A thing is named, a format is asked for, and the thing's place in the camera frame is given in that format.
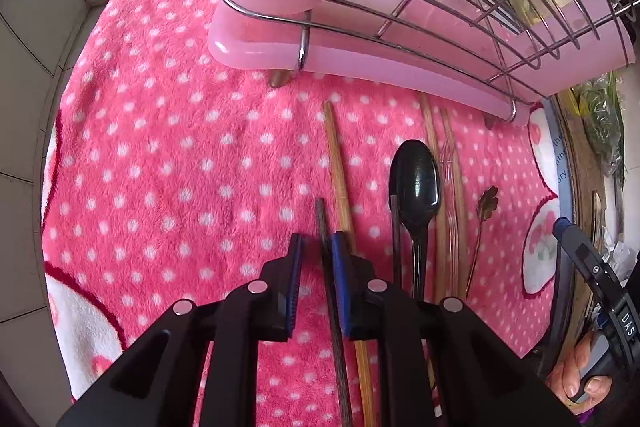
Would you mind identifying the dark thin chopstick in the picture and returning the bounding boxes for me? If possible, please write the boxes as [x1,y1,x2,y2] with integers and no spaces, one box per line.
[315,198,353,427]

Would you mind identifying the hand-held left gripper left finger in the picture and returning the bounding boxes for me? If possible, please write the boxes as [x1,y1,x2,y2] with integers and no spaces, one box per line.
[55,233,306,427]

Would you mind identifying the black plastic spoon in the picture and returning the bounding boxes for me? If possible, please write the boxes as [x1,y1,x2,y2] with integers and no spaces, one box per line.
[389,139,444,300]

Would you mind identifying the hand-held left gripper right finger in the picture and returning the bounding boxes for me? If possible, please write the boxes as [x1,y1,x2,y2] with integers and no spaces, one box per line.
[330,231,581,427]

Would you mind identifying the metal wire utensil rack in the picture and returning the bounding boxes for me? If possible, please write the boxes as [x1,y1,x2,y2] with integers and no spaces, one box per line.
[215,0,631,125]

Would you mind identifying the light wooden chopstick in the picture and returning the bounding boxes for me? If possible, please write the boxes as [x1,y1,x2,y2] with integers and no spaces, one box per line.
[322,101,376,427]
[439,107,470,300]
[419,93,448,304]

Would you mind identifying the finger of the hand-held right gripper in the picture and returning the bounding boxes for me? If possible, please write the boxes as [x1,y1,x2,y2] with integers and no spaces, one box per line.
[552,217,628,303]

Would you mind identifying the person's right hand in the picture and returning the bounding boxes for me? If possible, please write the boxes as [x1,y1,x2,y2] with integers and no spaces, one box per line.
[545,336,616,414]

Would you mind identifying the dark brown chopstick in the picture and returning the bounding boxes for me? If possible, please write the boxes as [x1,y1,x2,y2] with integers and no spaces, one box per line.
[390,194,404,290]

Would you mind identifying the brown cardboard box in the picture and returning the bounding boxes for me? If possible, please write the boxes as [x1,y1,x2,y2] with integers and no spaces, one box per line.
[555,89,621,343]

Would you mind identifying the white plastic bag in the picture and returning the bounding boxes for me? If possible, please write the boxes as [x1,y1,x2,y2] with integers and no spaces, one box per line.
[602,227,638,280]

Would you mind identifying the pink polka dot blanket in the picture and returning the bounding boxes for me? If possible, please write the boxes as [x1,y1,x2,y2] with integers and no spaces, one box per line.
[40,0,563,427]

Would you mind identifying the bag of green vegetables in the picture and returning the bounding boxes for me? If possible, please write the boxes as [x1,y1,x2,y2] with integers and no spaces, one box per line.
[575,72,628,178]

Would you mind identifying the gold flower-shaped spoon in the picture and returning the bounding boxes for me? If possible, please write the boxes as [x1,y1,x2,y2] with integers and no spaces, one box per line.
[465,185,501,300]

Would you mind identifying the clear plastic fork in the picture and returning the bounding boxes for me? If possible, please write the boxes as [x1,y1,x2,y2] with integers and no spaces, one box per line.
[440,139,460,298]

